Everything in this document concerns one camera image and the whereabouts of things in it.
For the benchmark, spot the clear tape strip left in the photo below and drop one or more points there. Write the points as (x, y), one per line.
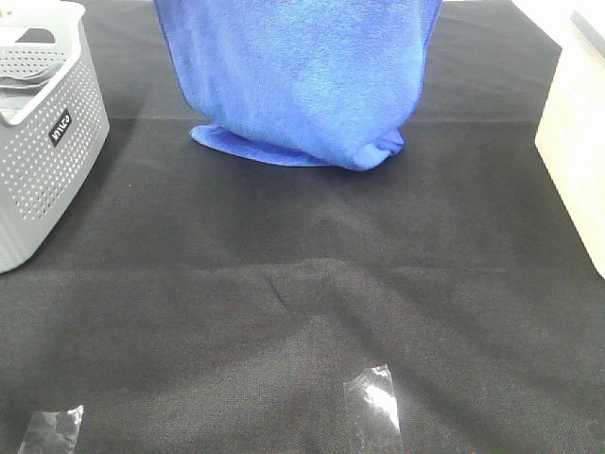
(52, 432)

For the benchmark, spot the clear tape strip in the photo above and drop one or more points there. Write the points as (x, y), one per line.
(371, 413)
(52, 432)

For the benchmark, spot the grey perforated plastic basket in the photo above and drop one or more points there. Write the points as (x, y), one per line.
(53, 122)

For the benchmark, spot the white box at right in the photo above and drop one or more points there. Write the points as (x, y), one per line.
(570, 135)

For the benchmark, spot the clear tape strip centre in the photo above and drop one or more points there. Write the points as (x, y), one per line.
(371, 413)

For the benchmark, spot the black fabric table mat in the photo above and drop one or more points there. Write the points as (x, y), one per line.
(194, 302)

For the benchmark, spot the blue microfibre towel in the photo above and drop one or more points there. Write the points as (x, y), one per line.
(301, 83)

